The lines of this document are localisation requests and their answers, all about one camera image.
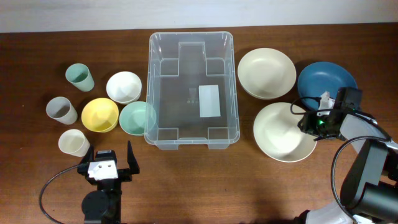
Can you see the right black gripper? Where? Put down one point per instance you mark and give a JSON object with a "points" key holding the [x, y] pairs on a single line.
{"points": [[306, 126]]}

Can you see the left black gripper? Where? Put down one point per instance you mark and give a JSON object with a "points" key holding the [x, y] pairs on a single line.
{"points": [[125, 174]]}

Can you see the blue wide bowl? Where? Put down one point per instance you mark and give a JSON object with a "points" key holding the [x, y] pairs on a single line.
{"points": [[319, 77]]}

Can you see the cream wide bowl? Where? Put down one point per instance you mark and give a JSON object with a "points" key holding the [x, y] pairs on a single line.
{"points": [[278, 136], [266, 73]]}

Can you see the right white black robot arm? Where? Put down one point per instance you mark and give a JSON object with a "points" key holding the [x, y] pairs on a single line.
{"points": [[363, 197]]}

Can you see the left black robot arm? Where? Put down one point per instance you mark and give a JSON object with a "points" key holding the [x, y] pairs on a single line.
{"points": [[104, 204]]}

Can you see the cream plastic cup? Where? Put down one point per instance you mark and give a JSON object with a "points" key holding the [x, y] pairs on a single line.
{"points": [[73, 142]]}

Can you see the yellow small bowl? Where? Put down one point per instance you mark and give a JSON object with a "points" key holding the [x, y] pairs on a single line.
{"points": [[100, 115]]}

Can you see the green small bowl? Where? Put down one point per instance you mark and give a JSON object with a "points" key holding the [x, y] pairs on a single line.
{"points": [[132, 119]]}

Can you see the grey plastic cup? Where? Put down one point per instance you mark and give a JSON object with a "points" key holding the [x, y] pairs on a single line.
{"points": [[61, 110]]}

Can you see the white small bowl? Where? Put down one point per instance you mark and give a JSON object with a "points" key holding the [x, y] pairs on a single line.
{"points": [[124, 87]]}

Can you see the green plastic cup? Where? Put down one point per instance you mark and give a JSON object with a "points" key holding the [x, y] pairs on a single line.
{"points": [[79, 75]]}

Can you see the clear plastic storage bin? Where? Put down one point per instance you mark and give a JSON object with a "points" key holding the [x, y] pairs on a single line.
{"points": [[179, 62]]}

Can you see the white label in bin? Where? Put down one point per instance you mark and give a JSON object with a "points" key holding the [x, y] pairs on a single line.
{"points": [[209, 100]]}

